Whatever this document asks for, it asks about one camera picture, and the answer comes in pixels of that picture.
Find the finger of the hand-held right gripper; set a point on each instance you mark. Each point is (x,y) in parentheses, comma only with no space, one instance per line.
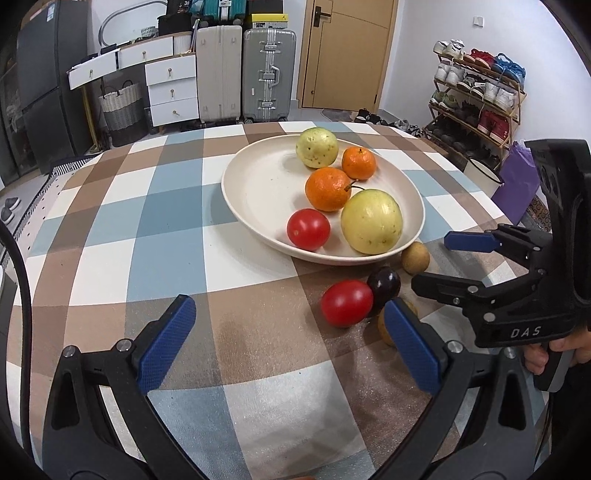
(466,241)
(443,288)

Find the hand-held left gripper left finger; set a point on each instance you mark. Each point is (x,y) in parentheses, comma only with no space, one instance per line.
(166,341)

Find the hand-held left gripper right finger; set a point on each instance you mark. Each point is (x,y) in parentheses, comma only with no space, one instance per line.
(411,341)

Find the dark purple plum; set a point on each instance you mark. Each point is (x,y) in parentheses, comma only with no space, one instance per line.
(384,282)

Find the red tomato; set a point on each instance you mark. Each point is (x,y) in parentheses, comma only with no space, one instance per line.
(346,303)
(308,229)

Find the pale green guava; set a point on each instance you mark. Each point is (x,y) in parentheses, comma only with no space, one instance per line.
(371,221)

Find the small orange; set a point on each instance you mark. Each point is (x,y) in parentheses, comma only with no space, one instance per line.
(358,163)

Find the large orange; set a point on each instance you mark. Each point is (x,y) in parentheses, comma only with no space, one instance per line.
(328,189)

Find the yellow spotted guava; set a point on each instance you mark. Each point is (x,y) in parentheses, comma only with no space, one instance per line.
(316,147)

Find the cream round plate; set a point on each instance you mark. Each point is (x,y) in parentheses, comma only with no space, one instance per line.
(263,184)

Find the person's right hand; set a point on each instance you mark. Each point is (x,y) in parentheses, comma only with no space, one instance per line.
(535,360)

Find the brown patterned doormat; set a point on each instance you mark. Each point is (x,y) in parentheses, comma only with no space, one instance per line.
(538,212)

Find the purple bag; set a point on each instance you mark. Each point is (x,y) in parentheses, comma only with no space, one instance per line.
(519,184)

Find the white bucket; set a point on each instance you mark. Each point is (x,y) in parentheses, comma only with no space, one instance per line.
(480,173)

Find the checked tablecloth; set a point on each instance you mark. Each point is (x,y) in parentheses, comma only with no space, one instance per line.
(184,240)

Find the pile of loose shoes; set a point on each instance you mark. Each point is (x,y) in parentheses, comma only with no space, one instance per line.
(392,123)

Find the wooden shoe rack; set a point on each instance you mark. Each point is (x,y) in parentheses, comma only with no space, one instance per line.
(519,99)

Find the grey doormat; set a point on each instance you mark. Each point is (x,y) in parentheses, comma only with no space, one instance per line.
(339,114)

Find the patterned beige mat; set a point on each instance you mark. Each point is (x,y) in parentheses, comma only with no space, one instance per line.
(41,203)

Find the grey slipper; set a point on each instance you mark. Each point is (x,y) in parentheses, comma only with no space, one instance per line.
(6,213)
(13,202)

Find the wooden door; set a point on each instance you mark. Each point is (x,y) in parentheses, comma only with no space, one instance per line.
(346,60)

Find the woven laundry basket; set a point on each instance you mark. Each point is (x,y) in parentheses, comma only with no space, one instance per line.
(122,115)

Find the white drawer desk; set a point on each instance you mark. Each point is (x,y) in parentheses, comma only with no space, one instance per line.
(171,87)

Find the silver suitcase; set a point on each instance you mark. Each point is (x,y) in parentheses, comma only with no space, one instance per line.
(270,74)

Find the dark glass cabinet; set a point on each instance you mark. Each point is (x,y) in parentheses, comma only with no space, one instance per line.
(14,129)

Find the beige suitcase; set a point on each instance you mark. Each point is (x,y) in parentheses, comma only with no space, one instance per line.
(219,74)

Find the dark grey refrigerator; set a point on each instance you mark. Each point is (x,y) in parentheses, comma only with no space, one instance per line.
(51,69)

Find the white ribbed bin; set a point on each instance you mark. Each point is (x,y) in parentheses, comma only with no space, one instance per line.
(182,44)

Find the plain black shoe box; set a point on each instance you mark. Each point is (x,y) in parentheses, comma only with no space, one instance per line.
(268,6)

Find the black case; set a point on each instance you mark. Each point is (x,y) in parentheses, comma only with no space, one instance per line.
(178,24)

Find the oval metal hoop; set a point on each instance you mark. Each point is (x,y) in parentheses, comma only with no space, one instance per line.
(108,23)

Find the teal suitcase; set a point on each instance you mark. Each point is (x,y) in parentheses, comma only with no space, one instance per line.
(224,10)

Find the black printed bag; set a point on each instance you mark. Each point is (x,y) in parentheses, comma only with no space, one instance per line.
(180,4)

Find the blue plastic bag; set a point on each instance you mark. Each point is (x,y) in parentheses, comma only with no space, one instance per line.
(197,4)

